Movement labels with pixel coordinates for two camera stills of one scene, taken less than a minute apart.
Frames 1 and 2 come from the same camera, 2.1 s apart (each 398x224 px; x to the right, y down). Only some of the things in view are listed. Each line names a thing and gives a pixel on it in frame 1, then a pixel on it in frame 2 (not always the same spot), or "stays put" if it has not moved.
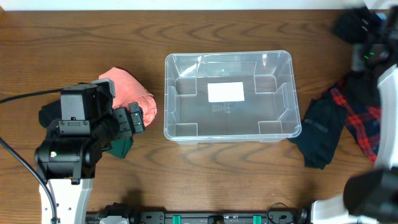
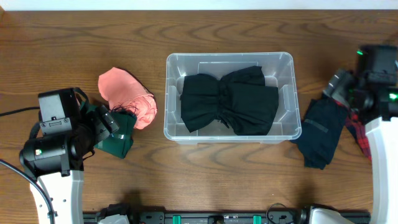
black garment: (359, 25) → (239, 99)
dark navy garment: (321, 127) stays put
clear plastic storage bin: (231, 98) stays put
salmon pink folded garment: (129, 90) stays put
